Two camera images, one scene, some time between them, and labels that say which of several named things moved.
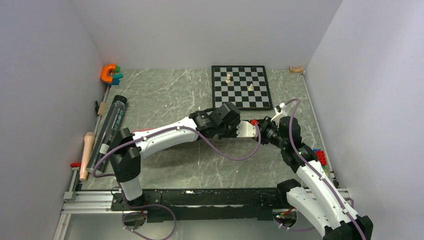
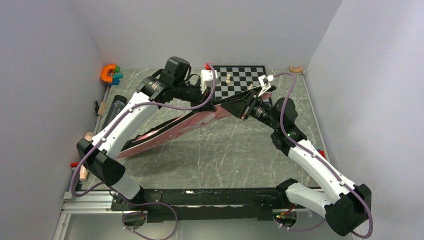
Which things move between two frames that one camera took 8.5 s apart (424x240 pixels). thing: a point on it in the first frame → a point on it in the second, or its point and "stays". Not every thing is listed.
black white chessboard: [246, 86] stays
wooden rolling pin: [89, 139] stays
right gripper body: [265, 127] → [251, 109]
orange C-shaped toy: [104, 76] stays
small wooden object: [295, 69] stays
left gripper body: [228, 131] → [198, 98]
